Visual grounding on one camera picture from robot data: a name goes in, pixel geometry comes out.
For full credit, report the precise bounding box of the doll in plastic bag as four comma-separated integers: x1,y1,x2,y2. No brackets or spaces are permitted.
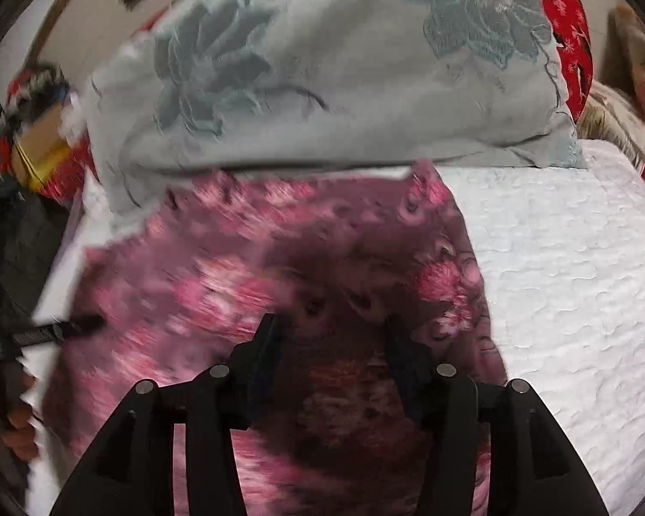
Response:
612,3,645,117

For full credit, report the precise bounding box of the white quilted bedspread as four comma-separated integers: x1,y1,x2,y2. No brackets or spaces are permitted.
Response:
26,141,645,515

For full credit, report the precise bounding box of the grey floral pillow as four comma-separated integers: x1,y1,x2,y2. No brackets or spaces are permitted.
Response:
81,0,584,215

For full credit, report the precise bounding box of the beige patterned cloth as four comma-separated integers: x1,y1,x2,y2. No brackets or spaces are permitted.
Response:
577,80,645,171

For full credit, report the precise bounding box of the purple pink floral shirt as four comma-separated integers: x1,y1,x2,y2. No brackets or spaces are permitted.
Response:
41,163,506,515

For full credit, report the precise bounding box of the dark clothes pile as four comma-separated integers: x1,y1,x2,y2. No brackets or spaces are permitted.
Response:
0,177,70,329

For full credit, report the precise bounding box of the red patterned pillow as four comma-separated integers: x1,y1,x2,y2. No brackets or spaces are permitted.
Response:
542,0,594,121

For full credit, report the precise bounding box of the cardboard box with yellow tape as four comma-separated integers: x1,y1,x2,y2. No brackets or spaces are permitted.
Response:
11,104,72,191

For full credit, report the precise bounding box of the person's left hand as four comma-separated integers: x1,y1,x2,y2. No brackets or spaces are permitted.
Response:
2,372,39,462

